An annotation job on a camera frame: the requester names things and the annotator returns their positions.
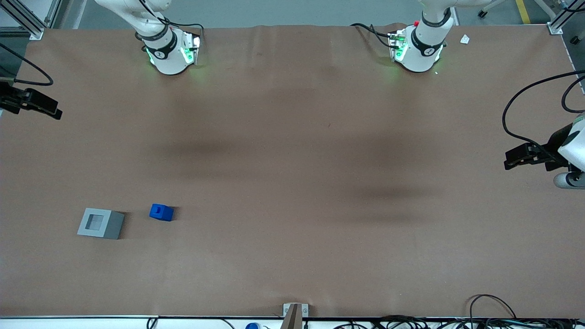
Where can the blue plastic part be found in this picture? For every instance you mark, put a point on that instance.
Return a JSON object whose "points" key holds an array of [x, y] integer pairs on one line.
{"points": [[162, 213]]}

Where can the gray square base block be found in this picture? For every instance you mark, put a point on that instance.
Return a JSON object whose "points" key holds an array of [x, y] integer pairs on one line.
{"points": [[109, 226]]}

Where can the small white paper scrap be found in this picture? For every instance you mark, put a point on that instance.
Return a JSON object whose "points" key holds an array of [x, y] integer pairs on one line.
{"points": [[465, 39]]}

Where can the metal mounting bracket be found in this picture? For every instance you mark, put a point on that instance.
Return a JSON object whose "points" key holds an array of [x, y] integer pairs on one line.
{"points": [[287, 308]]}

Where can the paper table cover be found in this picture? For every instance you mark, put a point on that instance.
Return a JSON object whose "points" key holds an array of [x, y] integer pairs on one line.
{"points": [[292, 137]]}

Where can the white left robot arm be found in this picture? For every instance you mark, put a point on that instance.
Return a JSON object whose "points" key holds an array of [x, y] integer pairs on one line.
{"points": [[418, 59]]}

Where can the white chair leg with caster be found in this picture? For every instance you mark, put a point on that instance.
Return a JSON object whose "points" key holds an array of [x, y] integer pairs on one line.
{"points": [[481, 13]]}

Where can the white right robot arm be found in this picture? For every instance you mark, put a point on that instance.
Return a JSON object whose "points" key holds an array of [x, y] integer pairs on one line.
{"points": [[169, 59]]}

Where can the brown camera post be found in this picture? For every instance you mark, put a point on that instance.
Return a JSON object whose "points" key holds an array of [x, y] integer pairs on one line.
{"points": [[292, 320]]}

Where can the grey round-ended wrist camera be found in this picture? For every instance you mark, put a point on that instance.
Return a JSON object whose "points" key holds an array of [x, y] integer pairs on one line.
{"points": [[564, 180]]}

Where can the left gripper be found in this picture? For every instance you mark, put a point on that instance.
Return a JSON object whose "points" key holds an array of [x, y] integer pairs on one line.
{"points": [[550, 151]]}

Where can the aluminium frame post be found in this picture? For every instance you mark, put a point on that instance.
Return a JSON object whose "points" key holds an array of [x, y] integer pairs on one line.
{"points": [[27, 20], [560, 23]]}

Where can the blue round cap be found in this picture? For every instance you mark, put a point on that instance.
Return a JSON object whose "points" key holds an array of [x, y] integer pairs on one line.
{"points": [[252, 326]]}

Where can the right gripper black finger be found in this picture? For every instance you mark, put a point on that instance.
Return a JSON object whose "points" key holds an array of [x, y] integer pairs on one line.
{"points": [[41, 104], [8, 98]]}

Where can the small black foot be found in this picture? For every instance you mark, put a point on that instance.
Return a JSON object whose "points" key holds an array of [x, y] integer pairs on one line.
{"points": [[576, 40]]}

